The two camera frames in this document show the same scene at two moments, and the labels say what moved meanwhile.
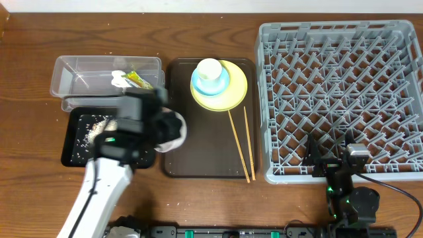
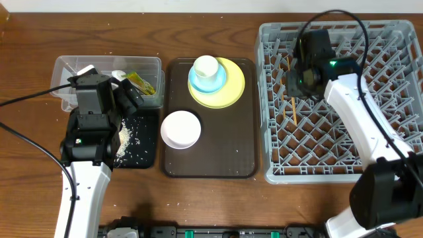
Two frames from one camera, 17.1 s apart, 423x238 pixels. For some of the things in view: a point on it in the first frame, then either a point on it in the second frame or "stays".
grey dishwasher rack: (329, 79) stays
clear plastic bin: (100, 81) stays
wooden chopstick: (238, 148) → (281, 91)
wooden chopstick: (252, 166) → (292, 97)
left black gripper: (170, 124) → (91, 80)
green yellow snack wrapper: (138, 80) stays
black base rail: (236, 232) stays
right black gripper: (328, 166) → (292, 88)
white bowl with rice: (168, 146) → (180, 129)
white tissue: (118, 80) stays
